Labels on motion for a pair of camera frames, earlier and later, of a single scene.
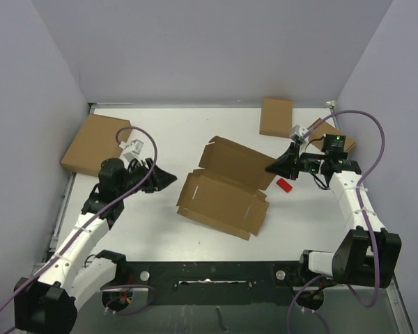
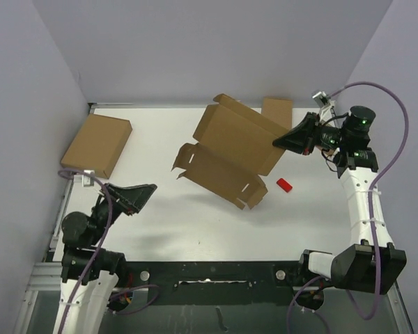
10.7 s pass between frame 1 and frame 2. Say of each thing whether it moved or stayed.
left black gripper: moved
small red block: stayed
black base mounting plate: stayed
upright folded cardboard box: stayed
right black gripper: moved
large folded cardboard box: stayed
